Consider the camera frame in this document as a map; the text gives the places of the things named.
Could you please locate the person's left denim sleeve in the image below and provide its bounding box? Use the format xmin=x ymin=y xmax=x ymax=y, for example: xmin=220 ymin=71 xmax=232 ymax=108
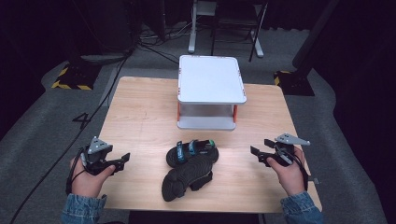
xmin=60 ymin=192 xmax=108 ymax=224

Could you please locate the white metal stand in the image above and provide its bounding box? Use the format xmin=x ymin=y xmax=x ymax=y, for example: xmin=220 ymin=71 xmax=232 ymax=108
xmin=188 ymin=0 xmax=265 ymax=59

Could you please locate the white two-tier shoe rack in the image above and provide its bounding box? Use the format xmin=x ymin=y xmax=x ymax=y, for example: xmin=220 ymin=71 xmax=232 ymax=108
xmin=177 ymin=54 xmax=248 ymax=132

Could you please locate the black folding chair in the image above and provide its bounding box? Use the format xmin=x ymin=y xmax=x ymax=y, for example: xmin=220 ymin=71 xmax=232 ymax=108
xmin=210 ymin=0 xmax=269 ymax=63

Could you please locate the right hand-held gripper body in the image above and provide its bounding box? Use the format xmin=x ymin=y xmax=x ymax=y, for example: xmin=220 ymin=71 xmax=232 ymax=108
xmin=269 ymin=133 xmax=311 ymax=167

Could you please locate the person's right hand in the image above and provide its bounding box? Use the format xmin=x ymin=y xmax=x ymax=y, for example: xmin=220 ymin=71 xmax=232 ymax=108
xmin=266 ymin=145 xmax=307 ymax=197

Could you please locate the black sandal sole up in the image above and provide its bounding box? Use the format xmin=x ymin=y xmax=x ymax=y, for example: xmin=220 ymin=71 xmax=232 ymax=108
xmin=161 ymin=152 xmax=215 ymax=203

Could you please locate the long black floor cable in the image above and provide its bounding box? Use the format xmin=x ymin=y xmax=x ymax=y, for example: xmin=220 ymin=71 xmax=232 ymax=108
xmin=8 ymin=52 xmax=132 ymax=224

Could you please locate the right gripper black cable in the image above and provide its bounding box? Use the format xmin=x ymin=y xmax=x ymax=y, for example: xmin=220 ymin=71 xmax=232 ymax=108
xmin=275 ymin=143 xmax=310 ymax=192

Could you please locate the person's left hand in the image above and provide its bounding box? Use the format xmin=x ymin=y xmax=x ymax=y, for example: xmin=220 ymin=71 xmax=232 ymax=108
xmin=69 ymin=155 xmax=117 ymax=199

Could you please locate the black base with yellow stripes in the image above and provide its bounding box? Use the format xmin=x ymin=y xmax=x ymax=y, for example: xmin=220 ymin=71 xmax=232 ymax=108
xmin=50 ymin=63 xmax=103 ymax=91

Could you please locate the person's right denim sleeve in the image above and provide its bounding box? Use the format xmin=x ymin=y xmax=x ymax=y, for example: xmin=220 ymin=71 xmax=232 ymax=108
xmin=279 ymin=190 xmax=325 ymax=224

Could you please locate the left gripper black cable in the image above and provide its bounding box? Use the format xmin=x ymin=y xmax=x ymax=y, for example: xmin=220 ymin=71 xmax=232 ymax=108
xmin=64 ymin=147 xmax=87 ymax=197

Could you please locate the black sandal with blue straps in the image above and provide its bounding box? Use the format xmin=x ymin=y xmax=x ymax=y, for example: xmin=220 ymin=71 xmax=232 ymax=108
xmin=165 ymin=139 xmax=219 ymax=169

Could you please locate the black stand with striped base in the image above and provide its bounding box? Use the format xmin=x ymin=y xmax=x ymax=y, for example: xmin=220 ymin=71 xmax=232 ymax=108
xmin=274 ymin=0 xmax=340 ymax=97

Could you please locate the person's denim sleeve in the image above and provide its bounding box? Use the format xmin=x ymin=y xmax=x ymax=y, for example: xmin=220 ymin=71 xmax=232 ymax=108
xmin=279 ymin=190 xmax=325 ymax=224
xmin=60 ymin=192 xmax=108 ymax=224

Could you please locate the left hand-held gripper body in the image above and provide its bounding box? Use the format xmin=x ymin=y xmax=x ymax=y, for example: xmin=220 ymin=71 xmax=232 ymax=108
xmin=80 ymin=135 xmax=117 ymax=176

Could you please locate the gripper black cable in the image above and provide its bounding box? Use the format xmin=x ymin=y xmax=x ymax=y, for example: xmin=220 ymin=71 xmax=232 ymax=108
xmin=64 ymin=147 xmax=87 ymax=197
xmin=275 ymin=143 xmax=310 ymax=192

